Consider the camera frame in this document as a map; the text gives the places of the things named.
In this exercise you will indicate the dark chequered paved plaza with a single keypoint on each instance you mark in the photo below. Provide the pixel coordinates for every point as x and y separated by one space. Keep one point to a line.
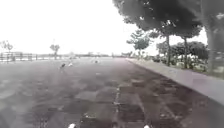
100 90

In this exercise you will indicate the small tree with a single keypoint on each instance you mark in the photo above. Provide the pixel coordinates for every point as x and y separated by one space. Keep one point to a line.
6 45
55 48

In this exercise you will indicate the row of bushes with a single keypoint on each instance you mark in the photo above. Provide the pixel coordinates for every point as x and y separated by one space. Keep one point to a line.
180 61

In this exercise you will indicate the robot's own part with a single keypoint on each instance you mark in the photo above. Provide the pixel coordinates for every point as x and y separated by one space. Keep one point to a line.
71 126
146 126

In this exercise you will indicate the row of trees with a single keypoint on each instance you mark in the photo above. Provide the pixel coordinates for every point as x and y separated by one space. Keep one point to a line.
173 20

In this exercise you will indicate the grass strip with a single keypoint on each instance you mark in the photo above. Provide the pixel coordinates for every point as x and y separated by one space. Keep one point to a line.
200 70

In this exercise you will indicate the railing fence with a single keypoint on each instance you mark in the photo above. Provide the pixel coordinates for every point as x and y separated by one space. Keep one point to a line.
16 56

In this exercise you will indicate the low pale stone kerb wall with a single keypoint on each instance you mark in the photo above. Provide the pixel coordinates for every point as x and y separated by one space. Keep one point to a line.
196 81

